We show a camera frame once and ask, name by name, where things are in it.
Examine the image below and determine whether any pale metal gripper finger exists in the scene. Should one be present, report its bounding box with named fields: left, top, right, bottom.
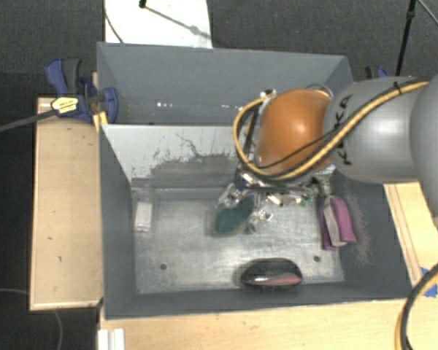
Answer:
left=245, top=209, right=275, bottom=235
left=215, top=185, right=247, bottom=211

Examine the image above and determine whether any dark green oval sponge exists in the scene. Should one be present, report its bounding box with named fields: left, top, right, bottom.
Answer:
left=212, top=196, right=256, bottom=237

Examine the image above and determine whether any black and red oval case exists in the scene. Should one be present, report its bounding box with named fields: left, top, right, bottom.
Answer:
left=239, top=257, right=303, bottom=288

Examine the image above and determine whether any grey metal bin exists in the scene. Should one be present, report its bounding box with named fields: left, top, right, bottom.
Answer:
left=96, top=41, right=413, bottom=319

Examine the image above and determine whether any pale wood board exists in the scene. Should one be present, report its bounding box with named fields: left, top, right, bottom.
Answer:
left=29, top=96, right=105, bottom=312

